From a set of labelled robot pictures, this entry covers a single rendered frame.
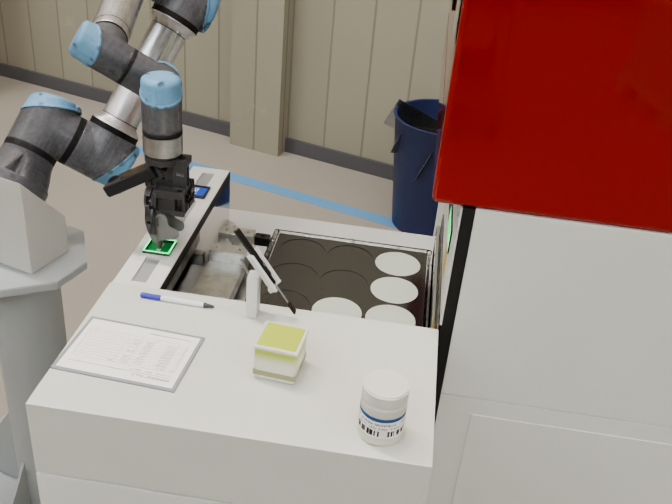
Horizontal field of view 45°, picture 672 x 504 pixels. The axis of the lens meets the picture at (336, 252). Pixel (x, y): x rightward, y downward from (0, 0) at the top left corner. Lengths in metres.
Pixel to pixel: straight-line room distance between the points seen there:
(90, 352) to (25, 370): 0.69
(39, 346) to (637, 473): 1.35
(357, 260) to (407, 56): 2.36
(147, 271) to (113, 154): 0.38
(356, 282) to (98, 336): 0.57
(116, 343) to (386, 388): 0.49
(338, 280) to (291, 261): 0.12
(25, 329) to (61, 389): 0.68
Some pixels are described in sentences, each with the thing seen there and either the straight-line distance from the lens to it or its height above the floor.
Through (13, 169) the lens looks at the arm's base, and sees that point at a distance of 1.86.
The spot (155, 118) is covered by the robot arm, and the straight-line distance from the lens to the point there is 1.53.
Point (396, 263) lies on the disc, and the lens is 1.80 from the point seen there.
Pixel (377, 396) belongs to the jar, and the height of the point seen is 1.06.
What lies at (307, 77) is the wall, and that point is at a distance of 4.31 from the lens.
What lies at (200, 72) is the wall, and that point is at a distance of 4.65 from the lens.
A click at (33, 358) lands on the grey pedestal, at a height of 0.57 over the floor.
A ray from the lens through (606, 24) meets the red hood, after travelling 1.28.
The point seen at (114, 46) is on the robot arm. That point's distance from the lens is 1.61.
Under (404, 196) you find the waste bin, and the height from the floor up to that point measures 0.19.
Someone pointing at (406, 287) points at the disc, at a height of 0.90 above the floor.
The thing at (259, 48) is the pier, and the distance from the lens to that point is 4.29.
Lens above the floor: 1.83
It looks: 31 degrees down
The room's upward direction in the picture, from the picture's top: 5 degrees clockwise
